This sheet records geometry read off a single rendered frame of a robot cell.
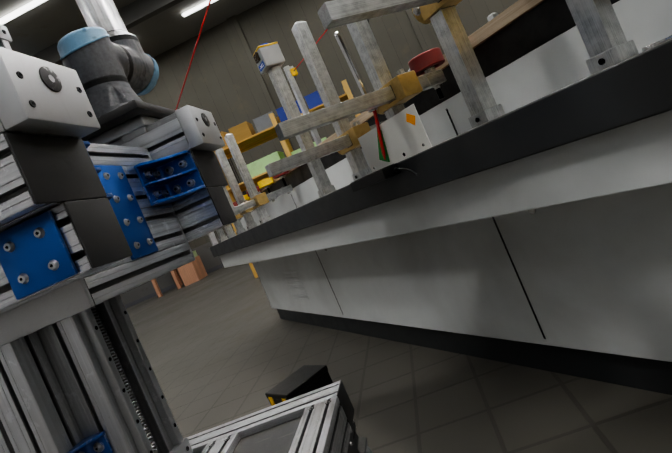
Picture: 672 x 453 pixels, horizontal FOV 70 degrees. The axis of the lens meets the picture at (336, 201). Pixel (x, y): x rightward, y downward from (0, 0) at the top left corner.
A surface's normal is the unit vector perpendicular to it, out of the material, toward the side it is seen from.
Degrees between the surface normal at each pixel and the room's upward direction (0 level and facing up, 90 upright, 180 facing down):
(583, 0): 90
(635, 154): 90
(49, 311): 90
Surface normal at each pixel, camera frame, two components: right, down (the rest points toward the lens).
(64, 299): -0.12, 0.07
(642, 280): -0.82, 0.37
